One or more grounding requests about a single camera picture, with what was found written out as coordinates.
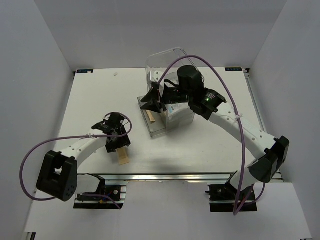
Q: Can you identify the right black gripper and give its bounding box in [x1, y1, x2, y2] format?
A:
[140, 87, 192, 114]

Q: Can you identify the thin gold cream tube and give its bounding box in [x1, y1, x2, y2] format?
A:
[145, 110, 156, 124]

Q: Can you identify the white sachet packet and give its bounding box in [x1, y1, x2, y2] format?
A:
[166, 103, 190, 120]

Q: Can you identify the wide gold cream tube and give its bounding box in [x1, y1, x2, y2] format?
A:
[116, 147, 131, 166]

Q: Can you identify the clear plastic organizer box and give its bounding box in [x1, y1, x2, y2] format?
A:
[137, 47, 196, 138]

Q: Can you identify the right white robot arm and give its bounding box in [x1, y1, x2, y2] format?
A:
[141, 65, 290, 200]

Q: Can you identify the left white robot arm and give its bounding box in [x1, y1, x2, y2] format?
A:
[36, 112, 131, 202]

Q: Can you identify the left blue table label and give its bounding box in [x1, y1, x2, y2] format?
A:
[76, 69, 94, 74]

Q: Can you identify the blue table label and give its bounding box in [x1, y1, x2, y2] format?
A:
[224, 67, 243, 72]
[76, 69, 94, 74]

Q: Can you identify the right blue table label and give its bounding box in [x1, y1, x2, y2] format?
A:
[224, 67, 243, 72]

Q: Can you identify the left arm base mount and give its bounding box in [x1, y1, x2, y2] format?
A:
[73, 174, 128, 210]

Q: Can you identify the aluminium front rail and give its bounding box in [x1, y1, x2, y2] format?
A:
[46, 172, 282, 184]

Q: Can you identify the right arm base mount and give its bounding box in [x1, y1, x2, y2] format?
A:
[205, 184, 258, 213]

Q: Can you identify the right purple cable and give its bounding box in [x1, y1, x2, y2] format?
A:
[156, 54, 266, 216]

